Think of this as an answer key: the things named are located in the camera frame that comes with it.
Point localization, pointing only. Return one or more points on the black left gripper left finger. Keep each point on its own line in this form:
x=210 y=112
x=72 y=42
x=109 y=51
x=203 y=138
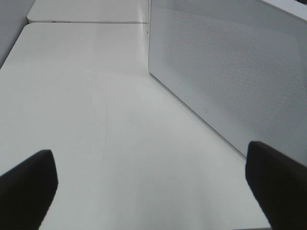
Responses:
x=27 y=191

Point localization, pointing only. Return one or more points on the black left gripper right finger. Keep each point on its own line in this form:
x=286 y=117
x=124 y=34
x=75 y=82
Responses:
x=279 y=184

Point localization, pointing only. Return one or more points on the white microwave door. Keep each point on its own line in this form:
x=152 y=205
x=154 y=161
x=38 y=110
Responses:
x=241 y=65

